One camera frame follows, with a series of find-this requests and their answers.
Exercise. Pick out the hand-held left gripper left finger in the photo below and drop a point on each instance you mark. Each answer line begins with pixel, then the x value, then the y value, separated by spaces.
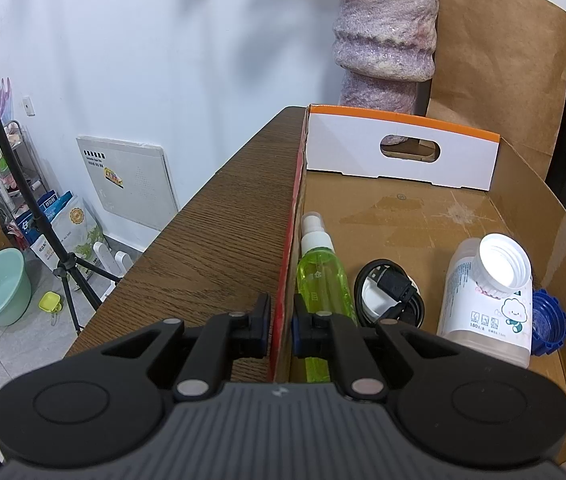
pixel 264 327

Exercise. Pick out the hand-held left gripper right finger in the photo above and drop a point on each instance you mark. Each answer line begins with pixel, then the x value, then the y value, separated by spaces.
pixel 299 337

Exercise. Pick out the green spray bottle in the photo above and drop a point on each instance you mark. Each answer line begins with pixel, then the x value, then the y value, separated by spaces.
pixel 323 280

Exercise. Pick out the orange cardboard box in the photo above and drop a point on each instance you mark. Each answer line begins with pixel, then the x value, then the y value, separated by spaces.
pixel 413 220

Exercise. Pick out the white plastic bottle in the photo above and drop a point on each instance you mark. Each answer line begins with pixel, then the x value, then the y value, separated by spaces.
pixel 483 310

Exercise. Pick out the blue ribbed bottle cap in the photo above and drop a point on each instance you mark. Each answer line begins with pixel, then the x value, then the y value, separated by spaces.
pixel 550 325

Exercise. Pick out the white plastic device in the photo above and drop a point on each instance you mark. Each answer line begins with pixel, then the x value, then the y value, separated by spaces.
pixel 118 265

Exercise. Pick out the white and green bag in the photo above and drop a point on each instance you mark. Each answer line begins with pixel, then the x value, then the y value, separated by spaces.
pixel 80 235

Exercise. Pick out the small yellow scoop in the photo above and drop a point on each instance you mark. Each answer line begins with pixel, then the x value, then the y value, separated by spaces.
pixel 49 302

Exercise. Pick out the blue and white bag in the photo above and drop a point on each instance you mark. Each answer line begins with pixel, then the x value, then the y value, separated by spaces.
pixel 28 222

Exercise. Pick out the black tripod stand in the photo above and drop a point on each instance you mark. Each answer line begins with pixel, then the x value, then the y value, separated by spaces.
pixel 18 175

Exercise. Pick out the mottled purple ceramic vase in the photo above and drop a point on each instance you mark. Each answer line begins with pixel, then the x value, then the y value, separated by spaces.
pixel 385 30

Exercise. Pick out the brown paper bag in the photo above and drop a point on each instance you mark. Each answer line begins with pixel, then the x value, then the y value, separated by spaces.
pixel 500 70

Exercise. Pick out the pink hangers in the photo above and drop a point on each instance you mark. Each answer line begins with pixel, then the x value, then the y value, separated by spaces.
pixel 2 97

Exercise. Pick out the white wall panel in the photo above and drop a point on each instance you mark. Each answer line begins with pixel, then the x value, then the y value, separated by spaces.
pixel 128 182

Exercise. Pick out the white wall socket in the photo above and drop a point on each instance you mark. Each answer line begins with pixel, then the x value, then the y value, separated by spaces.
pixel 28 106

